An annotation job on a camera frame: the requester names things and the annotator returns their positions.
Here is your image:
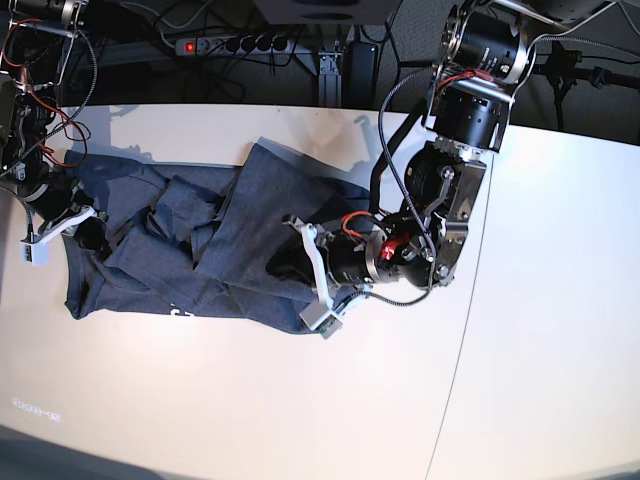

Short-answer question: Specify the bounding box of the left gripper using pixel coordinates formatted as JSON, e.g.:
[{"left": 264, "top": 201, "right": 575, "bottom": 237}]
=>
[{"left": 266, "top": 213, "right": 396, "bottom": 321}]

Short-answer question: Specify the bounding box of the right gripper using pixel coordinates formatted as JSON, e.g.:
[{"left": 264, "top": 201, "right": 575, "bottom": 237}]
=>
[{"left": 17, "top": 179, "right": 108, "bottom": 250}]

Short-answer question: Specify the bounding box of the blue grey T-shirt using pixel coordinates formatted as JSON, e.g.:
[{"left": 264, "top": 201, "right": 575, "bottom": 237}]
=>
[{"left": 64, "top": 145, "right": 369, "bottom": 334}]

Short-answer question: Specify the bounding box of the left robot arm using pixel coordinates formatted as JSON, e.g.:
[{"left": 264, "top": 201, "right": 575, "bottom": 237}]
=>
[{"left": 268, "top": 1, "right": 611, "bottom": 337}]

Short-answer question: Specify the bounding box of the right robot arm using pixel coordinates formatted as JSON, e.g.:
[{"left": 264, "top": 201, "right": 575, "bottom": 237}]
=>
[{"left": 1, "top": 1, "right": 106, "bottom": 266}]

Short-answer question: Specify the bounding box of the white power strip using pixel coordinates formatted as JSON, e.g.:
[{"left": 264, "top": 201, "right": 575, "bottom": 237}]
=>
[{"left": 174, "top": 33, "right": 296, "bottom": 58}]

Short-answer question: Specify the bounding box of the black tripod stand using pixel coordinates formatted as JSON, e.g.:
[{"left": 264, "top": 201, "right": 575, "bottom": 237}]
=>
[{"left": 430, "top": 36, "right": 639, "bottom": 145}]

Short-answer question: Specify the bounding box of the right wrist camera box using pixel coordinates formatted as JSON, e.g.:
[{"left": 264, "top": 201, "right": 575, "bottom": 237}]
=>
[{"left": 20, "top": 240, "right": 49, "bottom": 266}]

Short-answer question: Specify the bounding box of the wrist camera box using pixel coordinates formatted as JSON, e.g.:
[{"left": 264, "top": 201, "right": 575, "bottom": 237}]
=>
[
  {"left": 20, "top": 240, "right": 49, "bottom": 266},
  {"left": 300, "top": 302, "right": 343, "bottom": 339}
]

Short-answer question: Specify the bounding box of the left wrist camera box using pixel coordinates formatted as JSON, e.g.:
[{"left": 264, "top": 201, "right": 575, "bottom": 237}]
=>
[{"left": 300, "top": 302, "right": 343, "bottom": 339}]

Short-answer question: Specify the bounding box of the aluminium frame post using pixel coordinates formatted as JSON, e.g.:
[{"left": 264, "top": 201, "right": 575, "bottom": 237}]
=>
[{"left": 315, "top": 24, "right": 345, "bottom": 108}]

